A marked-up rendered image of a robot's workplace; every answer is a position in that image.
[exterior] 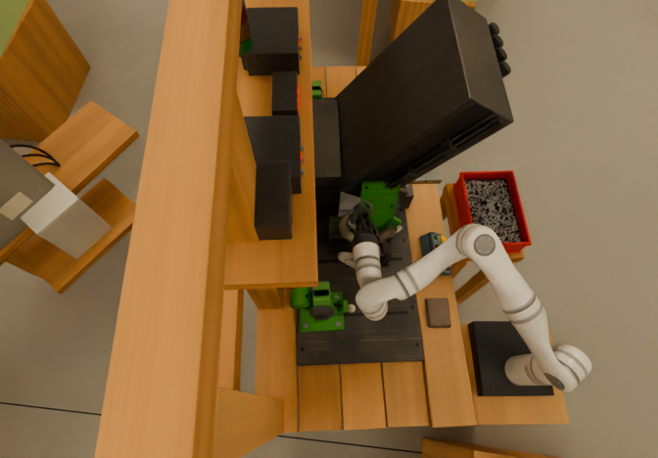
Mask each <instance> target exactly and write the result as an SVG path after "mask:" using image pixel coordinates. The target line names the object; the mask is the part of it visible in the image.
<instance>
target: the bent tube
mask: <svg viewBox="0 0 658 458"><path fill-rule="evenodd" d="M359 199H360V207H361V214H364V213H366V212H369V213H370V214H372V215H373V214H374V209H373V204H372V203H370V202H369V201H367V200H366V199H364V198H363V197H360V198H359ZM353 212H354V211H353V209H352V210H351V211H349V212H348V213H347V214H345V215H344V216H343V218H342V219H341V221H340V224H339V230H340V233H341V235H342V236H343V237H344V238H345V239H346V240H348V241H350V242H353V237H354V234H353V232H351V231H350V230H349V227H348V226H347V225H346V223H347V220H348V218H349V215H350V214H351V213H353Z"/></svg>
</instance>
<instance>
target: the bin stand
mask: <svg viewBox="0 0 658 458"><path fill-rule="evenodd" d="M440 205H441V211H442V217H443V221H444V220H445V218H446V217H447V221H448V227H449V233H450V235H451V236H452V235H453V234H454V233H455V232H456V231H458V230H459V229H460V228H461V227H460V221H459V216H458V211H457V205H456V200H455V194H454V190H453V183H449V184H446V185H445V187H444V188H443V194H442V195H441V197H440ZM508 256H509V258H510V260H511V262H512V263H515V262H519V261H521V260H522V259H523V258H525V256H524V252H523V249H521V253H508ZM468 261H473V260H472V259H470V258H469V257H467V258H465V259H462V260H460V261H457V262H456V263H455V264H453V265H452V266H451V272H452V274H451V275H452V278H453V277H454V276H455V275H456V274H457V273H458V272H459V271H460V270H461V269H462V268H463V267H464V266H465V265H466V264H467V263H468ZM488 282H489V279H488V278H487V276H486V275H485V274H484V273H483V271H482V270H480V271H479V272H478V273H477V274H475V275H474V276H473V277H472V278H471V279H470V280H469V281H467V282H466V283H465V284H464V285H463V286H462V287H461V288H459V289H458V290H457V291H456V292H455V298H456V303H459V302H464V301H465V300H467V299H468V298H470V297H471V296H472V295H474V294H475V293H476V292H478V291H479V290H480V289H481V288H483V287H484V286H485V285H487V284H488Z"/></svg>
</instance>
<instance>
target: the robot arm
mask: <svg viewBox="0 0 658 458"><path fill-rule="evenodd" d="M353 211H354V212H353V213H351V214H350V215H349V218H348V220H347V223H346V225H347V226H348V227H349V226H351V228H352V231H353V234H354V237H353V239H352V252H340V253H338V258H339V260H340V261H342V262H343V263H345V264H346V265H348V266H350V267H352V268H354V269H355V274H356V280H357V282H358V284H359V286H360V290H359V291H358V292H357V294H356V296H355V301H356V304H357V306H358V307H359V309H360V310H361V311H362V313H363V314H364V315H365V317H367V318H368V319H370V320H373V321H378V320H381V319H382V318H384V316H385V315H386V313H387V311H388V300H390V299H393V298H397V299H398V300H404V299H406V298H409V297H411V296H412V295H414V294H416V293H417V292H419V291H421V290H422V289H424V288H425V287H427V286H428V285H429V284H430V283H432V282H433V281H434V280H435V279H436V278H437V277H438V276H439V275H440V274H441V273H442V272H443V271H444V270H446V269H447V268H448V267H450V266H451V265H453V264H455V263H456V262H457V261H460V260H462V259H465V258H467V257H469V258H470V259H472V260H473V261H474V262H475V263H476V264H477V265H478V266H479V268H480V269H481V270H482V271H483V273H484V274H485V275H486V276H487V278H488V279H489V281H490V282H491V284H492V286H493V291H494V294H495V297H496V300H497V302H498V304H499V306H500V307H501V309H502V311H503V312H504V313H505V315H506V316H507V318H508V319H509V321H510V322H511V323H512V325H513V326H514V327H515V329H516V330H517V331H518V333H519V334H520V336H521V337H522V339H523V340H524V342H525V343H526V345H527V346H528V348H529V350H530V351H531V353H529V354H523V355H516V356H512V357H510V358H509V359H508V360H507V361H506V363H505V374H506V376H507V378H508V379H509V381H510V382H512V383H513V384H515V385H517V386H555V387H556V388H557V389H559V390H561V391H563V392H571V391H573V390H574V389H575V388H576V387H577V386H578V385H579V384H580V383H581V382H582V381H583V380H584V378H585V377H586V376H587V375H588V374H589V373H590V371H591V362H590V360H589V358H588V356H587V355H586V354H585V353H584V352H582V351H581V350H580V349H578V348H576V347H574V346H572V345H568V344H558V345H554V346H551V345H550V342H549V335H548V324H547V316H546V312H545V309H544V307H543V305H542V304H541V302H540V300H539V299H538V297H537V296H536V294H535V293H534V292H533V290H532V289H531V288H530V286H529V285H528V284H527V282H526V281H525V279H524V278H523V277H522V275H521V274H520V273H519V272H518V270H517V269H516V268H515V266H514V265H513V263H512V262H511V260H510V258H509V256H508V254H507V252H506V251H505V249H504V247H503V245H502V243H501V241H500V239H499V237H498V236H497V234H496V233H495V231H494V230H492V229H491V228H489V227H487V226H484V225H480V224H475V223H470V224H466V225H464V226H463V227H461V228H460V229H459V230H458V231H456V232H455V233H454V234H453V235H452V236H450V237H449V238H448V239H447V240H446V241H444V242H443V243H442V244H441V245H439V246H438V247H437V248H435V249H434V250H432V251H431V252H429V253H428V254H426V255H425V256H423V257H421V258H420V259H418V260H417V261H415V262H413V263H411V264H410V265H408V266H406V267H404V269H402V270H400V271H399V272H397V273H395V274H394V275H392V276H390V277H387V278H383V279H382V273H381V265H380V253H379V245H378V241H379V240H381V238H380V235H379V233H378V230H377V228H376V226H375V223H374V222H371V219H370V218H369V212H366V213H364V214H361V207H360V204H356V205H354V206H353ZM358 217H359V219H357V218H358ZM372 227H373V229H374V230H373V231H372Z"/></svg>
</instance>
